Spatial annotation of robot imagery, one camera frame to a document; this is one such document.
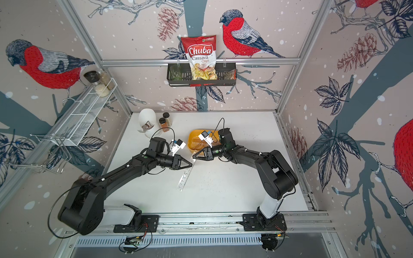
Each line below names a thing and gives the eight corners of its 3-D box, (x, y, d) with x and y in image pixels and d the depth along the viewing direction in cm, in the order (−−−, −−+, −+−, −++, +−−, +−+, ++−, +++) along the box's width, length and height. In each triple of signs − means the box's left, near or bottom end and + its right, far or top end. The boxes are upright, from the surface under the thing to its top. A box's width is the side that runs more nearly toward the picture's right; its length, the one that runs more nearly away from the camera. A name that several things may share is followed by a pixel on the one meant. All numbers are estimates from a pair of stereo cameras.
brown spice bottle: (161, 133, 111) (157, 124, 103) (163, 126, 115) (159, 117, 107) (168, 133, 111) (165, 124, 103) (170, 126, 115) (167, 117, 107)
